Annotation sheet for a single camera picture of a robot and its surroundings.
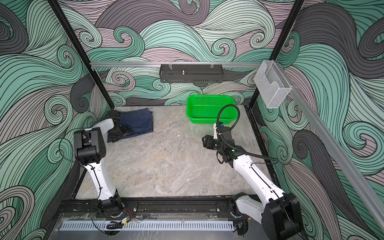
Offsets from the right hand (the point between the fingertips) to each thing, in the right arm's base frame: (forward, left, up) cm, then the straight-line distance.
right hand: (206, 139), depth 82 cm
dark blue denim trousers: (+25, +49, -15) cm, 57 cm away
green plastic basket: (+40, -2, -18) cm, 43 cm away
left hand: (+13, +56, -14) cm, 59 cm away
